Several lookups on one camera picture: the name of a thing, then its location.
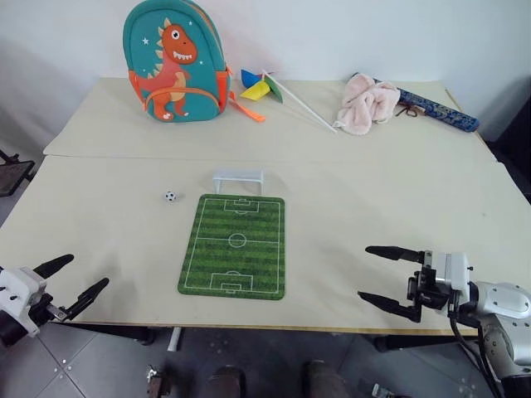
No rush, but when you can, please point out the long blue patterned case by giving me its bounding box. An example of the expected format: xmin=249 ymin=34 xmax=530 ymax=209
xmin=352 ymin=73 xmax=480 ymax=134

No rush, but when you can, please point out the white table leg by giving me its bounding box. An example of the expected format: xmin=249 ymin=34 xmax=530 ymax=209
xmin=167 ymin=327 xmax=184 ymax=353

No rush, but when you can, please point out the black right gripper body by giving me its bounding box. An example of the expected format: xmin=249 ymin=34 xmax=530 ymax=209
xmin=407 ymin=250 xmax=458 ymax=310

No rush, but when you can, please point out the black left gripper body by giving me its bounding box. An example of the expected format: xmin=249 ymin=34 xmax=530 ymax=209
xmin=28 ymin=289 xmax=70 ymax=328

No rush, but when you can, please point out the small brown and white object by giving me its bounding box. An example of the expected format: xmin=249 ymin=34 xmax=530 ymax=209
xmin=146 ymin=364 xmax=170 ymax=398

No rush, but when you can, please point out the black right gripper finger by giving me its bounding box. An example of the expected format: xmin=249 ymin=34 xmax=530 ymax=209
xmin=357 ymin=291 xmax=422 ymax=324
xmin=364 ymin=245 xmax=426 ymax=264

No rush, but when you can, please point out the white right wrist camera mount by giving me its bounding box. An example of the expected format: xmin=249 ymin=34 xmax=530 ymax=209
xmin=431 ymin=250 xmax=473 ymax=292

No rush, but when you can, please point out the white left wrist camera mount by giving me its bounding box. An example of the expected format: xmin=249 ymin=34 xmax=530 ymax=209
xmin=0 ymin=266 xmax=47 ymax=336

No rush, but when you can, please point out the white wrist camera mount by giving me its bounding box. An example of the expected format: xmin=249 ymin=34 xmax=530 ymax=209
xmin=431 ymin=250 xmax=473 ymax=292
xmin=0 ymin=266 xmax=47 ymax=336

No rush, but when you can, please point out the pink fluffy towel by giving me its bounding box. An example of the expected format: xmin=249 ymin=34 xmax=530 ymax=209
xmin=334 ymin=76 xmax=402 ymax=136

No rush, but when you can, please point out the colourful pinwheel with white stick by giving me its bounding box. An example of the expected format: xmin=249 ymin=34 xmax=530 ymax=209
xmin=240 ymin=68 xmax=339 ymax=134

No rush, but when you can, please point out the black table frame bar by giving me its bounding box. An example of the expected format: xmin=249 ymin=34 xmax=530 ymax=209
xmin=48 ymin=322 xmax=157 ymax=347
xmin=374 ymin=331 xmax=479 ymax=354

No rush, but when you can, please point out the teal dinosaur backpack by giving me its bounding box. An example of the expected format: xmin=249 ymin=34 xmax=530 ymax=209
xmin=122 ymin=0 xmax=266 ymax=124

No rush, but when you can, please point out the small white goal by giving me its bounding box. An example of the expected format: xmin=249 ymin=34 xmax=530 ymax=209
xmin=212 ymin=167 xmax=266 ymax=195

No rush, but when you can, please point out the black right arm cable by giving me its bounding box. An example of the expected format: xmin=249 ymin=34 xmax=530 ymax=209
xmin=449 ymin=304 xmax=504 ymax=398

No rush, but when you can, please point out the dark furniture piece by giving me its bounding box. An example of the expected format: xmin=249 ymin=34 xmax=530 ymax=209
xmin=476 ymin=76 xmax=531 ymax=205

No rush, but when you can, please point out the black metal stand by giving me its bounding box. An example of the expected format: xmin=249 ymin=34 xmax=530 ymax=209
xmin=0 ymin=149 xmax=37 ymax=198

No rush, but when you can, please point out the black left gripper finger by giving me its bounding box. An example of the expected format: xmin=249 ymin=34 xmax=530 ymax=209
xmin=32 ymin=254 xmax=76 ymax=279
xmin=64 ymin=277 xmax=110 ymax=321

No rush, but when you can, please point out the dark rounded shape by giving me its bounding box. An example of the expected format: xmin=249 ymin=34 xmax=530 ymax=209
xmin=206 ymin=364 xmax=246 ymax=398

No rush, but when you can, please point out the green football pitch mat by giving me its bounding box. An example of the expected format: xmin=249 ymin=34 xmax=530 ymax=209
xmin=177 ymin=193 xmax=287 ymax=300

